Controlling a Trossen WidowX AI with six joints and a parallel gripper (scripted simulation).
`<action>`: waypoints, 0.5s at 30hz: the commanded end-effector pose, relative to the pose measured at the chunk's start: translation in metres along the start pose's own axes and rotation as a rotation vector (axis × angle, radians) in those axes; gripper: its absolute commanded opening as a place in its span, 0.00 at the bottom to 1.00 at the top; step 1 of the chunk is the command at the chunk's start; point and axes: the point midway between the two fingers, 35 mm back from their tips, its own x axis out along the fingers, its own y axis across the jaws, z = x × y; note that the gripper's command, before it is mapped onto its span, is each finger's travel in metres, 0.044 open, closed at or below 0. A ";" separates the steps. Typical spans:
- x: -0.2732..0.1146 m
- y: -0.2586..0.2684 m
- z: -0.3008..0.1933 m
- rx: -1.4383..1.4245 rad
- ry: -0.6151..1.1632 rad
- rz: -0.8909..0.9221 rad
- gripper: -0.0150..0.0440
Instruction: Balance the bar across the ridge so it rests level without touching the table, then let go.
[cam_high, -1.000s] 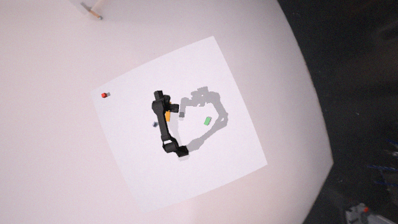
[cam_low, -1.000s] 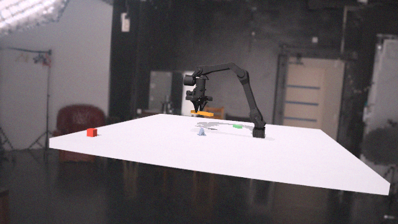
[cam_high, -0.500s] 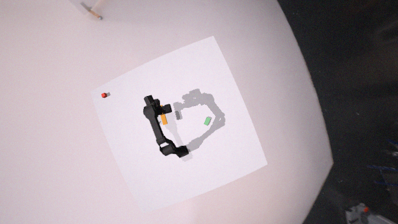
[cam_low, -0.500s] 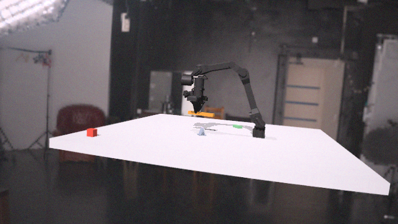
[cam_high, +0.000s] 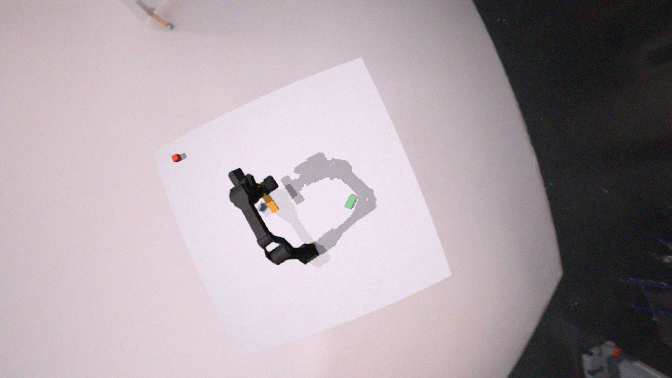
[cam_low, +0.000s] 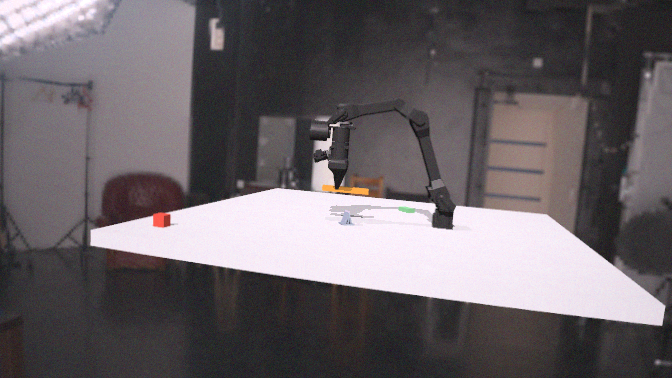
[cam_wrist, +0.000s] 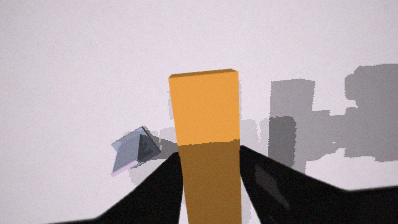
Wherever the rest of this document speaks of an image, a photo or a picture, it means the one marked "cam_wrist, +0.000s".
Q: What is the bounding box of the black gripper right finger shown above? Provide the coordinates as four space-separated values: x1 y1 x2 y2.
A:
239 145 398 224

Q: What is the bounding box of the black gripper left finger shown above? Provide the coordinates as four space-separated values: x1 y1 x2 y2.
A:
51 152 183 224

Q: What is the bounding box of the orange rectangular bar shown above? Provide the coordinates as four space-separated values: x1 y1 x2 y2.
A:
168 69 242 224

